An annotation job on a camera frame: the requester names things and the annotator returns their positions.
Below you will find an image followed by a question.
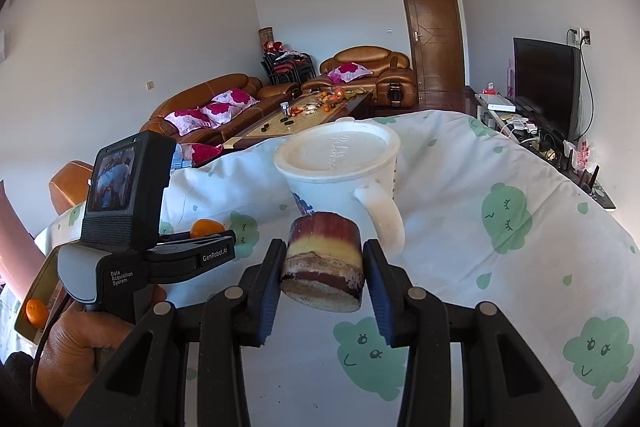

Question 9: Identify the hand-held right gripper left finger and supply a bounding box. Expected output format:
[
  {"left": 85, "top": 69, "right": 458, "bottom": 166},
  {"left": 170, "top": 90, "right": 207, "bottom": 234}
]
[{"left": 62, "top": 238, "right": 288, "bottom": 427}]

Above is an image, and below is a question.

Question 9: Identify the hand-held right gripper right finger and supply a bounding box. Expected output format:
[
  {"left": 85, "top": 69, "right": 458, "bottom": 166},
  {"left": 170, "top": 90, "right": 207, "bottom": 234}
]
[{"left": 362, "top": 238, "right": 583, "bottom": 427}]

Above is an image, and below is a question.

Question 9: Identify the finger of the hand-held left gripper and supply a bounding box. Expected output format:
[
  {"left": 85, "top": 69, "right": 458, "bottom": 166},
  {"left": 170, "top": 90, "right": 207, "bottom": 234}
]
[{"left": 159, "top": 230, "right": 237, "bottom": 253}]

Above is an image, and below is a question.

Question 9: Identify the kumquat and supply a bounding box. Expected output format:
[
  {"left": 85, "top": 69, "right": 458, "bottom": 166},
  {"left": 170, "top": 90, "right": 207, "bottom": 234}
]
[
  {"left": 191, "top": 218, "right": 224, "bottom": 239},
  {"left": 25, "top": 298, "right": 49, "bottom": 327}
]

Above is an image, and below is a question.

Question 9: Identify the banded purple sugarcane piece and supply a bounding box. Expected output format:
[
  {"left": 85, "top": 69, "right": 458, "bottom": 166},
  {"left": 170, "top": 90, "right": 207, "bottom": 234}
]
[{"left": 279, "top": 211, "right": 364, "bottom": 313}]

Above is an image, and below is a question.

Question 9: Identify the person's left forearm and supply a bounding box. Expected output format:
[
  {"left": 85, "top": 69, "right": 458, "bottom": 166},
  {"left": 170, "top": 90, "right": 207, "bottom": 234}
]
[{"left": 0, "top": 351, "right": 68, "bottom": 427}]

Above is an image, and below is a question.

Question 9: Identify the person's left hand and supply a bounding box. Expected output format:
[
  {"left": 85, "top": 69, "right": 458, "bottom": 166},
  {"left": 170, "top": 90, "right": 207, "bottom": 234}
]
[{"left": 37, "top": 286, "right": 168, "bottom": 419}]

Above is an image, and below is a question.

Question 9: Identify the brown leather seat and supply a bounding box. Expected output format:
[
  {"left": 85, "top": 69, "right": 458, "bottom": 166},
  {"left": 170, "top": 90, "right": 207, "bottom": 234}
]
[{"left": 49, "top": 161, "right": 96, "bottom": 216}]

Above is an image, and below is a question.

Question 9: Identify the red floral cushion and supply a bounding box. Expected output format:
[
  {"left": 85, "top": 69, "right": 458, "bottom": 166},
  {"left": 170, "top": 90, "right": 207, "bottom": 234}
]
[{"left": 177, "top": 143, "right": 224, "bottom": 168}]

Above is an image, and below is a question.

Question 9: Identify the white printed cup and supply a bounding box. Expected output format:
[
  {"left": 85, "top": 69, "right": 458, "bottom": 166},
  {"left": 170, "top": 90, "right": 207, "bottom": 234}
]
[{"left": 274, "top": 118, "right": 406, "bottom": 253}]

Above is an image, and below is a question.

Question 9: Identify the pink electric kettle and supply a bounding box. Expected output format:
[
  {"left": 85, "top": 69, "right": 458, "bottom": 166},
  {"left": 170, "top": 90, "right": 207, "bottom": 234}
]
[{"left": 0, "top": 179, "right": 45, "bottom": 303}]

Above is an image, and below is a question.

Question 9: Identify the floral pink pillow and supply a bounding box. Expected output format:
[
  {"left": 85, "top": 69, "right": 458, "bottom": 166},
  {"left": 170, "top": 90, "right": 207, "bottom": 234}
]
[
  {"left": 327, "top": 62, "right": 374, "bottom": 84},
  {"left": 197, "top": 102, "right": 236, "bottom": 125},
  {"left": 212, "top": 88, "right": 258, "bottom": 110},
  {"left": 165, "top": 108, "right": 212, "bottom": 136}
]

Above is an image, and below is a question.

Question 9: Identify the long brown leather sofa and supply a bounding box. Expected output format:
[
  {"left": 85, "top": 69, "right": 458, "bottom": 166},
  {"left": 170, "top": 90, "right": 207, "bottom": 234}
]
[{"left": 140, "top": 73, "right": 301, "bottom": 148}]

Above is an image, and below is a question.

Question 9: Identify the white cup lid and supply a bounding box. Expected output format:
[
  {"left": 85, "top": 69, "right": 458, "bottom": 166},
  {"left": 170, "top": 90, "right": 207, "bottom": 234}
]
[{"left": 274, "top": 118, "right": 401, "bottom": 185}]

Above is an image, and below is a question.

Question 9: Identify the wooden coffee table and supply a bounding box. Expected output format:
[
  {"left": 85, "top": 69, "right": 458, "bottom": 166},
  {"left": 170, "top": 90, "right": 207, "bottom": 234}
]
[{"left": 222, "top": 89, "right": 374, "bottom": 152}]

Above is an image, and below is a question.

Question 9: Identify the pile of assorted food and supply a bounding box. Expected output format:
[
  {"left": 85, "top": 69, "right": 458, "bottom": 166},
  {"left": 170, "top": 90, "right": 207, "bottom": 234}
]
[{"left": 290, "top": 88, "right": 369, "bottom": 115}]

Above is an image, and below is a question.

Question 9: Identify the stack of black chairs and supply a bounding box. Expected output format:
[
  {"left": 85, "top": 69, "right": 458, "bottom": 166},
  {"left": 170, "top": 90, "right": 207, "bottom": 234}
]
[{"left": 260, "top": 47, "right": 317, "bottom": 86}]

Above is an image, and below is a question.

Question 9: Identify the white flat box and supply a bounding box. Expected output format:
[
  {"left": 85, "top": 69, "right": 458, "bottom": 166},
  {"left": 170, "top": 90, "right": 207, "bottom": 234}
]
[{"left": 477, "top": 93, "right": 517, "bottom": 113}]

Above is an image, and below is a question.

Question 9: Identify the dark television stand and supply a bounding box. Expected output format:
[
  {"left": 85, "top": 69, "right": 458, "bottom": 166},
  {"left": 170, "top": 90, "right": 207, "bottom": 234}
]
[{"left": 465, "top": 86, "right": 617, "bottom": 211}]

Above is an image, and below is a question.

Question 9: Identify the black router with antennas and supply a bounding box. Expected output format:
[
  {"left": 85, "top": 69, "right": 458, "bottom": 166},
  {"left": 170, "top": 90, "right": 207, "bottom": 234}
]
[{"left": 556, "top": 141, "right": 601, "bottom": 194}]

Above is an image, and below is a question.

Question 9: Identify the brown leather armchair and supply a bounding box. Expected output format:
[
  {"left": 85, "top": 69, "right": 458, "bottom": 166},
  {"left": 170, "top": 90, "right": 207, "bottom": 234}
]
[{"left": 300, "top": 47, "right": 417, "bottom": 112}]

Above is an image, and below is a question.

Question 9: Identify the brown wooden door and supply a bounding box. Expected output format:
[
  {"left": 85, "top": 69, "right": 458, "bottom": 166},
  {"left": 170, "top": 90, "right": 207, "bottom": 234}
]
[{"left": 398, "top": 0, "right": 467, "bottom": 110}]

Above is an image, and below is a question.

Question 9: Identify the black television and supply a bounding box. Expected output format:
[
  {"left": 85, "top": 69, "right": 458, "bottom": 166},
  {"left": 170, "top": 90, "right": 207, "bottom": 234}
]
[{"left": 513, "top": 37, "right": 584, "bottom": 144}]

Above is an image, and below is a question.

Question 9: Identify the black cable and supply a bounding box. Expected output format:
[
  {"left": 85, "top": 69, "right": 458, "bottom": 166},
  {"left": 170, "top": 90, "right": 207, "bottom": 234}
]
[{"left": 30, "top": 294, "right": 72, "bottom": 410}]

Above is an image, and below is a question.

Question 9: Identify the wall socket with cables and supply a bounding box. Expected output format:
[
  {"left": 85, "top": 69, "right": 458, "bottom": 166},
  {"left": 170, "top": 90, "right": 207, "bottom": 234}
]
[{"left": 566, "top": 26, "right": 595, "bottom": 142}]

